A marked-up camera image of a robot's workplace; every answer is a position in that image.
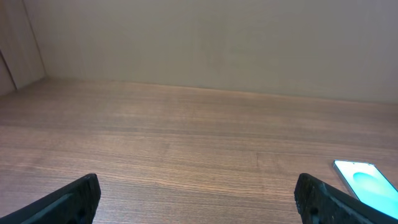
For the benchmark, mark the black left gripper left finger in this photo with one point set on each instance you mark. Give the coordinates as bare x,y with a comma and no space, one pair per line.
76,202

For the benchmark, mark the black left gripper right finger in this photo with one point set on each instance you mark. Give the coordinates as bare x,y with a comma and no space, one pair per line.
319,203

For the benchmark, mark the blue screen Galaxy smartphone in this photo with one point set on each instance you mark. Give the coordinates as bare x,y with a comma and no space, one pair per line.
367,183

